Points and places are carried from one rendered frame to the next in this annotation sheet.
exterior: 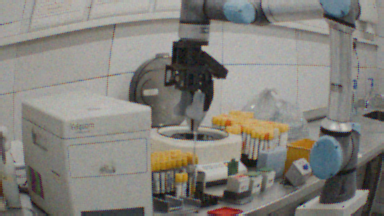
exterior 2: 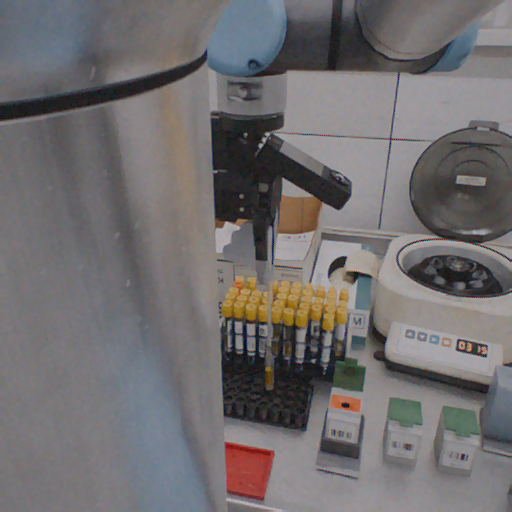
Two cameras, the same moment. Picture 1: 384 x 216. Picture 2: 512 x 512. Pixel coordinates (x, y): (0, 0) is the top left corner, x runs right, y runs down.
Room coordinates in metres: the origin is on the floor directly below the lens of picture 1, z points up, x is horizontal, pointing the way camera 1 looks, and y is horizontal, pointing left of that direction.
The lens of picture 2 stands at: (1.55, -0.48, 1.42)
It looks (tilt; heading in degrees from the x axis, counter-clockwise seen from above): 28 degrees down; 60
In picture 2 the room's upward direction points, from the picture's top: straight up
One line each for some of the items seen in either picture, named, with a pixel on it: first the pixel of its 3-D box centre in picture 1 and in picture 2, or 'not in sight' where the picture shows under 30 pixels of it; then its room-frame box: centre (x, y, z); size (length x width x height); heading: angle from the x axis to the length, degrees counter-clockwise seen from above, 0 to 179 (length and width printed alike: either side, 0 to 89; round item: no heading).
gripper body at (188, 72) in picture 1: (190, 64); (245, 166); (1.82, 0.01, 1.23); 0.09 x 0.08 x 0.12; 137
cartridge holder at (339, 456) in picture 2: (236, 195); (342, 436); (1.88, -0.13, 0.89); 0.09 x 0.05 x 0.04; 45
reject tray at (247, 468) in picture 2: (225, 212); (242, 469); (1.75, -0.10, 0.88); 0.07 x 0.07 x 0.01; 47
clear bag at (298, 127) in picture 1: (290, 117); not in sight; (2.80, -0.38, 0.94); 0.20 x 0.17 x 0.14; 112
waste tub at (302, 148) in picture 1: (306, 158); not in sight; (2.17, -0.38, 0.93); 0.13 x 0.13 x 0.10; 46
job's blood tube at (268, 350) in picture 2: (192, 187); (268, 372); (1.84, -0.01, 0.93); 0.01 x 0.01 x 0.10; 47
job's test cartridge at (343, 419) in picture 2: (237, 186); (343, 420); (1.88, -0.13, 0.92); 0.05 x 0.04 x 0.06; 45
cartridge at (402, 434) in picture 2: (251, 184); (402, 430); (1.94, -0.17, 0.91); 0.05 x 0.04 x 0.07; 47
